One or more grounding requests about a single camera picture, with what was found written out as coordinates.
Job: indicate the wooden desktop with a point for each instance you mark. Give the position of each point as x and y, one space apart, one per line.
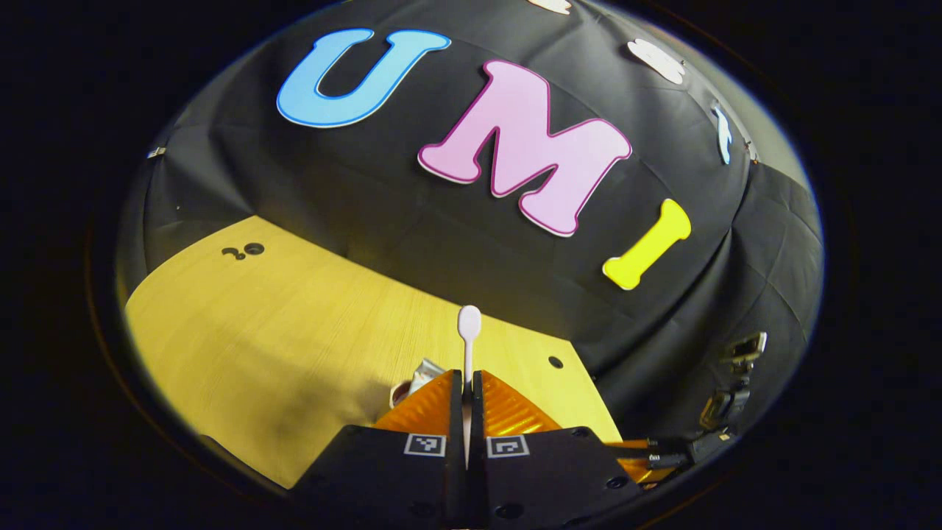
257 338

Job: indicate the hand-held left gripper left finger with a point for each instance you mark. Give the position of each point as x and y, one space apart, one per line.
412 486

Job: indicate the black backdrop cloth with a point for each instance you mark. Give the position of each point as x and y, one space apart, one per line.
368 191

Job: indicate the beige cup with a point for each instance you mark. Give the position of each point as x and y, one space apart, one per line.
397 394

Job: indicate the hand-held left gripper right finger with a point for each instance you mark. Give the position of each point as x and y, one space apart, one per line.
544 478

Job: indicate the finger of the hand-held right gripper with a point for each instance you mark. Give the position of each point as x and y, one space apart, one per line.
666 462
662 443

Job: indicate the white toothpaste tube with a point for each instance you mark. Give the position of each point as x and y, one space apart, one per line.
425 372

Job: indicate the pink toothbrush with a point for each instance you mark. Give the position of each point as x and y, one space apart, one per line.
469 324

